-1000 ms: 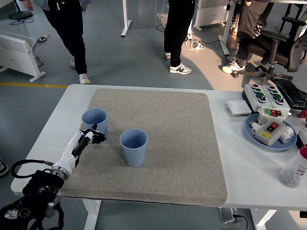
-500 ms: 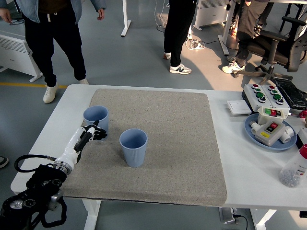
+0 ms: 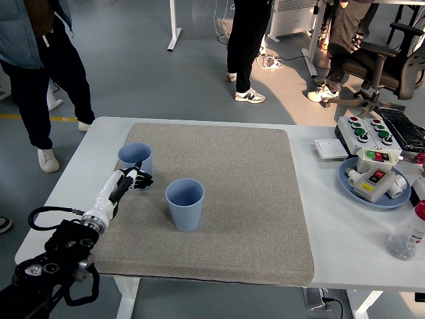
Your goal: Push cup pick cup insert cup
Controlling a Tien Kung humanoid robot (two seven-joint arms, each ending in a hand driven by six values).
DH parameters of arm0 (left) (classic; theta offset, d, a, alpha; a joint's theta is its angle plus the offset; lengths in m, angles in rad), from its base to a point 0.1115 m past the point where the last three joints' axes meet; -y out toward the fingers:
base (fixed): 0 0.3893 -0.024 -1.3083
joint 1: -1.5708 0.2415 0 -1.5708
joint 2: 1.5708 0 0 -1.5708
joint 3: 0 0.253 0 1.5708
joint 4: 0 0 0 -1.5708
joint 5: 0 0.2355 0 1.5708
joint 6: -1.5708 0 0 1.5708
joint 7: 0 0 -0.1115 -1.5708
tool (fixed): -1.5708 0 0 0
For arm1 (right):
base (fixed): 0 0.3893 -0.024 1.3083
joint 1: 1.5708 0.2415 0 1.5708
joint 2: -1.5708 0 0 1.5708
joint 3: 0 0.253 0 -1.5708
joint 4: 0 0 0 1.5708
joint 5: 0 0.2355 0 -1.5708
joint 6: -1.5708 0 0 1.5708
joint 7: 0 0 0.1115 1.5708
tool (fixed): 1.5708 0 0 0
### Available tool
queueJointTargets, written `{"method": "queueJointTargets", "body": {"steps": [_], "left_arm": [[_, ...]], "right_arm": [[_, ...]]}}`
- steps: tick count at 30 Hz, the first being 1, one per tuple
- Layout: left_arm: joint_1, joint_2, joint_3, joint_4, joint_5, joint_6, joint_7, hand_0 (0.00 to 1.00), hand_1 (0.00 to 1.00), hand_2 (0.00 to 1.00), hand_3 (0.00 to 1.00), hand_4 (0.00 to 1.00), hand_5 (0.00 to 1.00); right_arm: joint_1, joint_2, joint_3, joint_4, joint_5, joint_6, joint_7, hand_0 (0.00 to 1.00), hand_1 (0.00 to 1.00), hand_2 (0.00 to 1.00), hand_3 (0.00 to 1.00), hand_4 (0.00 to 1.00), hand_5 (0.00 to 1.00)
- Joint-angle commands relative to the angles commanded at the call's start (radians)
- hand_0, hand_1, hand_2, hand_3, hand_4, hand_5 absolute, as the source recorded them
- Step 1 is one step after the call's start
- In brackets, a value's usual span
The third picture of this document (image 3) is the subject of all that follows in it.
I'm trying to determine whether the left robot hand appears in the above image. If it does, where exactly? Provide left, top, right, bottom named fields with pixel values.
left=82, top=161, right=155, bottom=223

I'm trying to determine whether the blue ribbed cup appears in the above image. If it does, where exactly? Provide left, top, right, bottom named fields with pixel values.
left=118, top=142, right=154, bottom=192
left=165, top=178, right=205, bottom=233

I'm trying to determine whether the white push-button control box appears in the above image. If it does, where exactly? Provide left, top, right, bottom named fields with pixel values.
left=361, top=118, right=403, bottom=154
left=334, top=116, right=379, bottom=157

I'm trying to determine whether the white table leg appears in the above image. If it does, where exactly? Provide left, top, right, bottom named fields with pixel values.
left=114, top=275, right=141, bottom=319
left=347, top=290, right=384, bottom=319

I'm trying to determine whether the grey-brown mat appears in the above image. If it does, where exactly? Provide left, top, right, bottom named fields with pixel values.
left=79, top=122, right=315, bottom=287

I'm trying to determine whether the person in light-blue jacket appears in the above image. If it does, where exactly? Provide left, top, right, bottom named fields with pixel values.
left=0, top=0, right=96, bottom=173

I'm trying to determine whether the white desk leg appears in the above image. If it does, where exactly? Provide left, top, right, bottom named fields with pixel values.
left=301, top=0, right=329, bottom=79
left=167, top=0, right=183, bottom=53

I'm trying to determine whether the person in black trousers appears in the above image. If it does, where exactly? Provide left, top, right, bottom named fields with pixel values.
left=226, top=0, right=273, bottom=103

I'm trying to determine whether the white pipe fitting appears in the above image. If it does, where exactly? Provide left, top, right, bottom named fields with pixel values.
left=387, top=173, right=410, bottom=200
left=344, top=167, right=361, bottom=187

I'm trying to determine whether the blue plate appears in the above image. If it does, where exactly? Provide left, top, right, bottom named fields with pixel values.
left=338, top=157, right=412, bottom=210

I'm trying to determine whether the person in brown trousers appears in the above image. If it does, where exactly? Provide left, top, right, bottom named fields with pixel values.
left=307, top=0, right=379, bottom=104

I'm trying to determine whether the clear bottle with red cap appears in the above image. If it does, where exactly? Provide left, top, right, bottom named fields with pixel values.
left=385, top=200, right=425, bottom=262

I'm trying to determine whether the black wrapped keyboard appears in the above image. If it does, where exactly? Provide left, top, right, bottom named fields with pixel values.
left=378, top=107, right=425, bottom=154

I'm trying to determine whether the black office chair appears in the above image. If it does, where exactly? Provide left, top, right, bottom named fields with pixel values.
left=335, top=21, right=425, bottom=119

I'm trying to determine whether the white flat wall switch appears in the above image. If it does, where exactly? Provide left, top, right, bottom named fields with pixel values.
left=313, top=138, right=349, bottom=162

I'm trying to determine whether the switch box with green label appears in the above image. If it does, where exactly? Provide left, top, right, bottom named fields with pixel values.
left=356, top=148, right=402, bottom=173

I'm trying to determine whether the switch box with red button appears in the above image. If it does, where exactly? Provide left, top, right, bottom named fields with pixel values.
left=352, top=167, right=396, bottom=203

